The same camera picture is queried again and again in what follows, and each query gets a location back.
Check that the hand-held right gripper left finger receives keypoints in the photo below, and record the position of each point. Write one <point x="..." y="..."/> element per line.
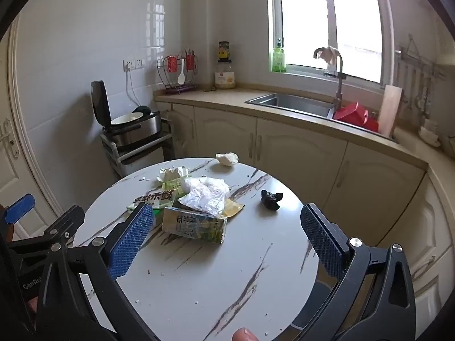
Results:
<point x="131" y="241"/>

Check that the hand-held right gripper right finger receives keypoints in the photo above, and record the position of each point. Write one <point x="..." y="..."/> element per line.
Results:
<point x="323" y="245"/>

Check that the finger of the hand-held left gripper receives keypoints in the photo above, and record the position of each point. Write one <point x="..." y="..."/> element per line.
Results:
<point x="20" y="207"/>
<point x="67" y="220"/>

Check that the green snack packet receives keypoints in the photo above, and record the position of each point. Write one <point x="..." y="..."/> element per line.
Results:
<point x="147" y="199"/>

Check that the green drink carton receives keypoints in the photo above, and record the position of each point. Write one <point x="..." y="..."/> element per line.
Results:
<point x="195" y="225"/>

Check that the black bag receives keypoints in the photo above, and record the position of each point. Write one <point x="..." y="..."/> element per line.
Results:
<point x="272" y="199"/>

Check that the light green wrapper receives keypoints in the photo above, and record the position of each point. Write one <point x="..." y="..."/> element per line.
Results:
<point x="174" y="186"/>

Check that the white tissue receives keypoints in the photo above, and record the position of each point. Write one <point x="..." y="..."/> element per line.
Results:
<point x="170" y="174"/>

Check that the white plastic bag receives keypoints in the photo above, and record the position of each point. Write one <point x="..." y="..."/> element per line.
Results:
<point x="206" y="195"/>

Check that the gold snack packet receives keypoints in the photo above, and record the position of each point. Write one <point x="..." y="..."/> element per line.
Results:
<point x="233" y="209"/>

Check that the white paper ball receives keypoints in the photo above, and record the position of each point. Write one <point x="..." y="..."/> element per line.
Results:
<point x="227" y="159"/>

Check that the person's left hand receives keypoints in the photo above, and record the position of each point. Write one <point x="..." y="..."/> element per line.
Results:
<point x="32" y="305"/>

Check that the person's right hand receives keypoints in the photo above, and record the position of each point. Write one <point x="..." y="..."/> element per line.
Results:
<point x="244" y="334"/>

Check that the white door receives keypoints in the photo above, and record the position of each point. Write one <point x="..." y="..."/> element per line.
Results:
<point x="14" y="177"/>

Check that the round marble table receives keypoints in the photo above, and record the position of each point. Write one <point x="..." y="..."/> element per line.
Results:
<point x="213" y="273"/>

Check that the cream kitchen cabinet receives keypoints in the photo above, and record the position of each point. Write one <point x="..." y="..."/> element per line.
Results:
<point x="295" y="156"/>

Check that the silver rice cooker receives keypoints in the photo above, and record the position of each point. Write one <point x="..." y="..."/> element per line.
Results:
<point x="135" y="128"/>

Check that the red plastic basin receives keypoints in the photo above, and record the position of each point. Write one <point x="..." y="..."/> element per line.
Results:
<point x="355" y="115"/>

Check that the steel sink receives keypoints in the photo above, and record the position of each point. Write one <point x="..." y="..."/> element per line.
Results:
<point x="284" y="102"/>

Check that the wooden cutting board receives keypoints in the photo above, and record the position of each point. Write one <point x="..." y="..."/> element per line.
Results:
<point x="390" y="110"/>

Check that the stacked white bowls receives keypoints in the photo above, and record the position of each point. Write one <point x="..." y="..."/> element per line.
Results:
<point x="430" y="133"/>

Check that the metal faucet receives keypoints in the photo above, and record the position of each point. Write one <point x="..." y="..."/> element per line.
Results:
<point x="339" y="85"/>

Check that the beige countertop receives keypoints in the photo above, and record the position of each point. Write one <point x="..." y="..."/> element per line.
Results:
<point x="220" y="97"/>

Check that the white plastic spoon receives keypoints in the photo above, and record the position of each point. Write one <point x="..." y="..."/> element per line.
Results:
<point x="182" y="74"/>

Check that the red utensil cup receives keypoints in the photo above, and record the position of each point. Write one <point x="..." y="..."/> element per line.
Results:
<point x="191" y="62"/>
<point x="172" y="63"/>

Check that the cloth on faucet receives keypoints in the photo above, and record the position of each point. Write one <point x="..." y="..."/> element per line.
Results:
<point x="328" y="56"/>

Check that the glass jar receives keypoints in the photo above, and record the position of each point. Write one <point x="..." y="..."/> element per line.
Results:
<point x="225" y="76"/>

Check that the green dish soap bottle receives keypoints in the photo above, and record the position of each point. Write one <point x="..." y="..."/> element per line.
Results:
<point x="279" y="58"/>

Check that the yellow toy figure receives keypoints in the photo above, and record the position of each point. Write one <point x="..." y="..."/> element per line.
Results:
<point x="224" y="50"/>

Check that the window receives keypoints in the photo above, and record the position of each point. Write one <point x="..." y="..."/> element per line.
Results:
<point x="309" y="17"/>

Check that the white wall socket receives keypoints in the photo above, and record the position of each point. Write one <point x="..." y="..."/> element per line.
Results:
<point x="133" y="64"/>

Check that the wall utensil rail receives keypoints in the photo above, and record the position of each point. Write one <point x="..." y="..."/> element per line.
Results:
<point x="416" y="67"/>

